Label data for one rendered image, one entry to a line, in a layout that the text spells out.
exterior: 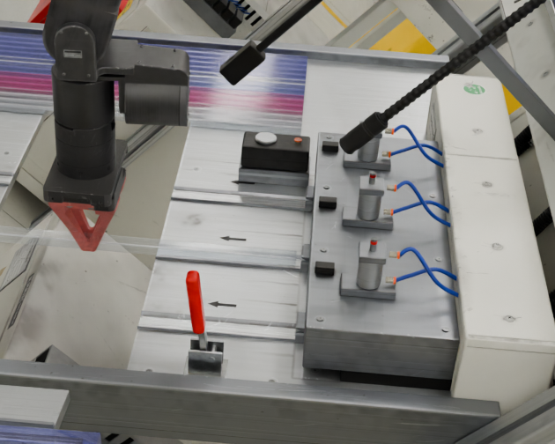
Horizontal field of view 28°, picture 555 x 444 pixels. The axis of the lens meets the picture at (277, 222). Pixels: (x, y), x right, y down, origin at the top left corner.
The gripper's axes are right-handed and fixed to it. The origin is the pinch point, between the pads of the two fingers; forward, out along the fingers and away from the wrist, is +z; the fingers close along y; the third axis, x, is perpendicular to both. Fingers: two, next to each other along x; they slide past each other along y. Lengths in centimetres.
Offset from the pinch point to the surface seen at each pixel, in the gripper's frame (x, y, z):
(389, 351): -29.9, -17.2, -3.6
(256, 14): -9, 155, 45
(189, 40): -4.6, 47.3, 0.1
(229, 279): -14.7, -3.7, 0.8
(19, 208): 44, 124, 86
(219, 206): -12.5, 9.1, 0.9
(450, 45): -41, 51, -1
